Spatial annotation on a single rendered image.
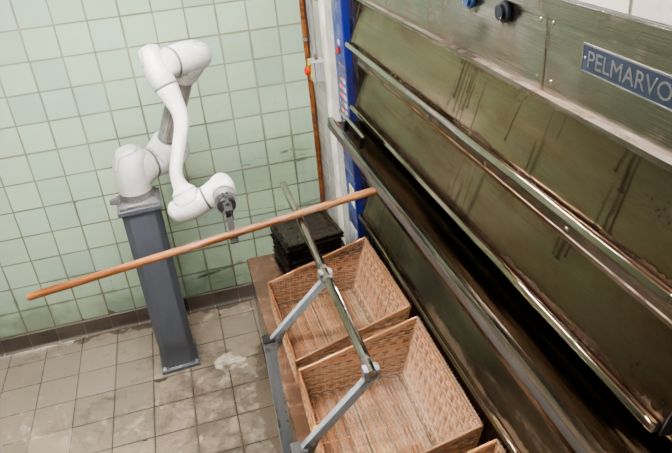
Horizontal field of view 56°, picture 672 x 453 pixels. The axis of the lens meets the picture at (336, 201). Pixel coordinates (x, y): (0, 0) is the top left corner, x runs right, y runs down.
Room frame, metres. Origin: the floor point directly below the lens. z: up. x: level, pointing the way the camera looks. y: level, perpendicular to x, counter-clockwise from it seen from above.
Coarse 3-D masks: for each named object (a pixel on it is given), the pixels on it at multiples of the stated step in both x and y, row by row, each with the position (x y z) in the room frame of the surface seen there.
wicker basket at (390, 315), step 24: (360, 240) 2.43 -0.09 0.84; (312, 264) 2.37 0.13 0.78; (336, 264) 2.41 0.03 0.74; (360, 264) 2.41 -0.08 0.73; (288, 288) 2.35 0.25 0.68; (360, 288) 2.36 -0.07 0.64; (384, 288) 2.14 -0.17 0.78; (288, 312) 2.29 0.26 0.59; (312, 312) 2.28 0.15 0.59; (336, 312) 2.26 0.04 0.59; (360, 312) 2.24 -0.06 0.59; (384, 312) 2.09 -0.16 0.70; (408, 312) 1.91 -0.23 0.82; (288, 336) 1.95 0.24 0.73; (312, 336) 2.11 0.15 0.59; (336, 336) 2.10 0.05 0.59; (312, 360) 1.82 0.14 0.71
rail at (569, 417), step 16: (336, 128) 2.33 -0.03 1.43; (352, 144) 2.15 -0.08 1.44; (384, 192) 1.77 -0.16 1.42; (400, 208) 1.64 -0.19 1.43; (416, 224) 1.53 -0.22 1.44; (432, 240) 1.44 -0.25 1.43; (448, 272) 1.30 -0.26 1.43; (464, 288) 1.22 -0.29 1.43; (480, 304) 1.15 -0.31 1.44; (496, 320) 1.09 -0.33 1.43; (512, 352) 1.00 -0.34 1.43; (528, 368) 0.94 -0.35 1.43; (544, 384) 0.89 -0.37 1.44; (560, 400) 0.85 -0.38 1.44; (560, 416) 0.82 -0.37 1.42; (576, 416) 0.81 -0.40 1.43; (576, 432) 0.78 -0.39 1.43; (592, 448) 0.74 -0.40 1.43
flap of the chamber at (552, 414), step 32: (352, 128) 2.39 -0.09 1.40; (384, 160) 2.06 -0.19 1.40; (416, 192) 1.80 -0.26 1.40; (448, 224) 1.58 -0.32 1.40; (448, 256) 1.40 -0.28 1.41; (480, 256) 1.41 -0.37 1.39; (480, 288) 1.25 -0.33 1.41; (512, 288) 1.26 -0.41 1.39; (480, 320) 1.13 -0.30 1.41; (512, 320) 1.12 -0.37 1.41; (544, 320) 1.13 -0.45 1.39; (544, 352) 1.01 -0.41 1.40; (576, 384) 0.92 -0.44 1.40; (608, 416) 0.83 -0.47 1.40; (576, 448) 0.77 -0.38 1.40; (608, 448) 0.75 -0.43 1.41; (640, 448) 0.76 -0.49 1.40
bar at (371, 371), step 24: (288, 192) 2.32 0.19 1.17; (312, 240) 1.93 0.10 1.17; (312, 288) 1.73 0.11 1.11; (336, 288) 1.63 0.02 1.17; (264, 336) 1.70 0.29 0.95; (360, 336) 1.40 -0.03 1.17; (360, 360) 1.31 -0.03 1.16; (360, 384) 1.25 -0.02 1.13; (336, 408) 1.24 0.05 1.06; (288, 432) 1.67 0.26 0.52; (312, 432) 1.23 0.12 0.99
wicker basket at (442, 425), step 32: (416, 320) 1.84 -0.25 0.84; (352, 352) 1.80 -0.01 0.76; (384, 352) 1.82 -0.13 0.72; (416, 352) 1.78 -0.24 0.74; (320, 384) 1.77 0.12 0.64; (352, 384) 1.80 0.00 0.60; (384, 384) 1.79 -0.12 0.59; (416, 384) 1.71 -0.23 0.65; (448, 384) 1.54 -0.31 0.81; (320, 416) 1.67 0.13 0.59; (352, 416) 1.65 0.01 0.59; (384, 416) 1.64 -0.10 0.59; (416, 416) 1.62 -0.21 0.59; (448, 416) 1.48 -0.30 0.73; (320, 448) 1.40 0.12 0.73; (352, 448) 1.51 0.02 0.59; (384, 448) 1.50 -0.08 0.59; (448, 448) 1.30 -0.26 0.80
